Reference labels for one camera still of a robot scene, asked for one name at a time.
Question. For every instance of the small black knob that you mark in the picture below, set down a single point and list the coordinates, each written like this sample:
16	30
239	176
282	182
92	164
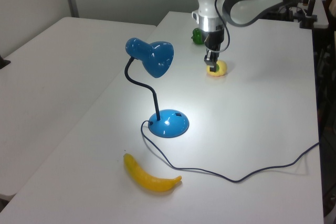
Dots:
305	0

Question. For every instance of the black clamp on table edge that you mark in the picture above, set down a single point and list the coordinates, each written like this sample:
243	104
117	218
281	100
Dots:
4	62

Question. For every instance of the white adjacent table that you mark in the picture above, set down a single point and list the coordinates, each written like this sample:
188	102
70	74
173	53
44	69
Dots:
52	90

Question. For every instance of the green toy bell pepper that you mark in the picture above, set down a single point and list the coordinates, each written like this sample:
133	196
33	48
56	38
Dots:
197	36

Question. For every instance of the black equipment on background desk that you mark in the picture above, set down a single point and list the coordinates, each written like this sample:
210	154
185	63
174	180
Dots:
278	15

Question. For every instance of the yellow toy banana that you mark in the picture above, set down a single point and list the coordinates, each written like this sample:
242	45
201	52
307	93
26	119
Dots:
151	180

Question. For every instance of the black pole with clamp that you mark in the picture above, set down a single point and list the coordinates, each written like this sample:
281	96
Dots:
312	6

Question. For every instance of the yellow toy peach with leaf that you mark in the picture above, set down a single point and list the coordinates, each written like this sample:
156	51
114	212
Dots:
221	68

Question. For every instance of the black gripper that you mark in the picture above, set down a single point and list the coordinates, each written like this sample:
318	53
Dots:
215	40

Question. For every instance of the blue desk lamp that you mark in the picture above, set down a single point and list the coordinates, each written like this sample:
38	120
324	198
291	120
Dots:
168	125

